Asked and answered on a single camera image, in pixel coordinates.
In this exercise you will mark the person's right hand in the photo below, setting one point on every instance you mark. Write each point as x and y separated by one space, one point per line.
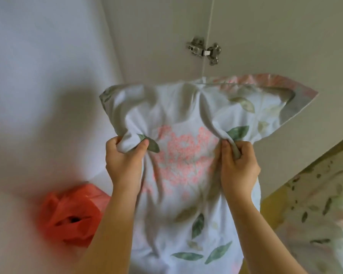
240 171

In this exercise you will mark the person's left hand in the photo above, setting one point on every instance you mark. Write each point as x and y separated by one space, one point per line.
123 165

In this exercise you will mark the person's right thumb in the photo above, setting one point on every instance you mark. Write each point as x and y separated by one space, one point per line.
227 151

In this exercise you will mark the person's left thumb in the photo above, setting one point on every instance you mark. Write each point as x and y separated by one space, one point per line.
139 148

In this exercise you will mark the white floral pillowcase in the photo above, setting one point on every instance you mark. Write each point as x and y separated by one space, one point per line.
185 168

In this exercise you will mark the person's left forearm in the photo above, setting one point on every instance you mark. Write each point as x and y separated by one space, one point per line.
111 228

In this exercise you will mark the person's right forearm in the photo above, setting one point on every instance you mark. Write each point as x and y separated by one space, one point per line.
263 233

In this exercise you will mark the orange plastic bag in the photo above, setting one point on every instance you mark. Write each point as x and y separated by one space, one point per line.
71 214

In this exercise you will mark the white cabinet door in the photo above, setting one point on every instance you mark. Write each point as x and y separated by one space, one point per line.
274 68

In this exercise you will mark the metal cabinet hinge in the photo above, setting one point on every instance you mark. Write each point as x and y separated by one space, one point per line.
203 49

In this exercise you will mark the leaf print bedsheet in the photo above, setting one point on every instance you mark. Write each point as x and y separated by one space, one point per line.
320 214

